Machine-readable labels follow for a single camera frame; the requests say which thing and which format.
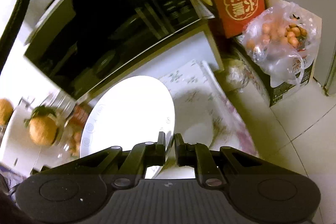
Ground small white plate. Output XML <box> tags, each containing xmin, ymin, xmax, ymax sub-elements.
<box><xmin>80</xmin><ymin>75</ymin><xmax>176</xmax><ymax>179</ymax></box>

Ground floral tablecloth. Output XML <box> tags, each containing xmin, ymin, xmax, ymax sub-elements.
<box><xmin>159</xmin><ymin>60</ymin><xmax>259</xmax><ymax>157</ymax></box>

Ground glass jar of tangerines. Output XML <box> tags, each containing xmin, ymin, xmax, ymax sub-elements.
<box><xmin>42</xmin><ymin>91</ymin><xmax>88</xmax><ymax>161</ymax></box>

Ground cardboard box under bag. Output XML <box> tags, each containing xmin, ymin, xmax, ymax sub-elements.
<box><xmin>236</xmin><ymin>0</ymin><xmax>322</xmax><ymax>106</ymax></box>

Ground large orange pomelo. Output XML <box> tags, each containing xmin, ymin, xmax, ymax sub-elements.
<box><xmin>24</xmin><ymin>105</ymin><xmax>59</xmax><ymax>146</ymax></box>

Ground white air fryer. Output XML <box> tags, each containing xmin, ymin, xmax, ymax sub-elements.
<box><xmin>1</xmin><ymin>100</ymin><xmax>71</xmax><ymax>177</ymax></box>

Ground plastic bag of tangerines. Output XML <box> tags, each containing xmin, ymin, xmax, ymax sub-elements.
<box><xmin>239</xmin><ymin>2</ymin><xmax>322</xmax><ymax>85</ymax></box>

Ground black microwave oven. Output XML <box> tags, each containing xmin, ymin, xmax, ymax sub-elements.
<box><xmin>25</xmin><ymin>0</ymin><xmax>223</xmax><ymax>103</ymax></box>

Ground black cable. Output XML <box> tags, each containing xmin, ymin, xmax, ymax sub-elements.
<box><xmin>0</xmin><ymin>0</ymin><xmax>34</xmax><ymax>76</ymax></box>

